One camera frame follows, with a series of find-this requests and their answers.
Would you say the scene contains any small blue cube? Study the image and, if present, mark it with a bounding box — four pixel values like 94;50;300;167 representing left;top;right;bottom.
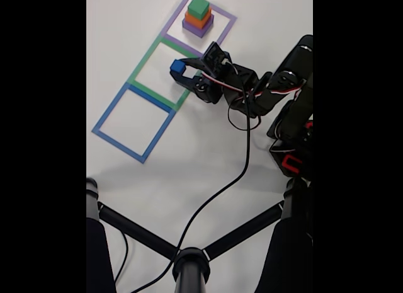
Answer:
169;59;185;75

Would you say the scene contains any large purple cube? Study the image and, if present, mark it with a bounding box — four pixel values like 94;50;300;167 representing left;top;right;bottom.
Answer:
182;14;215;39

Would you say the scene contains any orange cube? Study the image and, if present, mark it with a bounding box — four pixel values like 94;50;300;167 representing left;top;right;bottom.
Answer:
184;8;214;30

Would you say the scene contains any green cube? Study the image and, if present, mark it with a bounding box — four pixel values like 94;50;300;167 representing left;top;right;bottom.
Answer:
188;0;212;19

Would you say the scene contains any black tripod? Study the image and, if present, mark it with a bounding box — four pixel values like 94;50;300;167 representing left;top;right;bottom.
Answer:
86;176;314;293

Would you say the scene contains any red white servo wire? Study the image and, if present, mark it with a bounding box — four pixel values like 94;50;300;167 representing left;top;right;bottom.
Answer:
201;61;307;130
267;116;314;155

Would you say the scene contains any black camera box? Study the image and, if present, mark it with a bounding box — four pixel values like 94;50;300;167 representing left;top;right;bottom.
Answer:
201;41;233;78

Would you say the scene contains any purple square frame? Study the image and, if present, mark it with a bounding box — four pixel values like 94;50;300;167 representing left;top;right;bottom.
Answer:
162;0;237;61

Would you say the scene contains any green square frame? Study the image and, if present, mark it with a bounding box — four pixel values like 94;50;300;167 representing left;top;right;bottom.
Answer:
129;34;209;112

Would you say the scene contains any thick black cable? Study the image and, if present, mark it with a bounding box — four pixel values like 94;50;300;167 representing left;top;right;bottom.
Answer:
128;61;252;293

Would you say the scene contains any blue square frame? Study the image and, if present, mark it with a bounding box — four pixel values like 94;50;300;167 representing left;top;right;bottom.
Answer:
91;81;176;164

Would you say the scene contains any thin black cable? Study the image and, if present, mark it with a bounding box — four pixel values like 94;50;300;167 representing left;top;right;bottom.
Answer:
113;230;129;283

